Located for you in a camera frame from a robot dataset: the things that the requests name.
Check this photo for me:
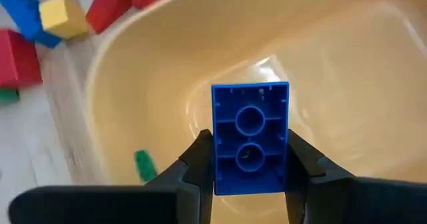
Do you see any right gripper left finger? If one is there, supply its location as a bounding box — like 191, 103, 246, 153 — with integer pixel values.
145, 129, 215, 224

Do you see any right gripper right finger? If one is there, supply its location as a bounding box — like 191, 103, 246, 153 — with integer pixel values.
285, 129, 356, 224

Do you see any green square toy brick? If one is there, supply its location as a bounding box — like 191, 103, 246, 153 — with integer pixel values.
133, 149, 158, 184

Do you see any blue toy brick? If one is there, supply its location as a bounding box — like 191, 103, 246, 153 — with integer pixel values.
211, 81, 290, 197
0, 0, 63, 49

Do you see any yellow plastic bin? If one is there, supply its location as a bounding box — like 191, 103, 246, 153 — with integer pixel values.
85, 0, 427, 224

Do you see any red arch block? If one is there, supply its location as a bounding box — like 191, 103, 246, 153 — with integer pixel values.
85, 0, 135, 35

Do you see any long green toy brick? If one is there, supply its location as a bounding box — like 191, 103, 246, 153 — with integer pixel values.
0, 87, 20, 103

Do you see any yellow cube block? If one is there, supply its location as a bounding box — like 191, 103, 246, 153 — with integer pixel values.
38, 0, 89, 41

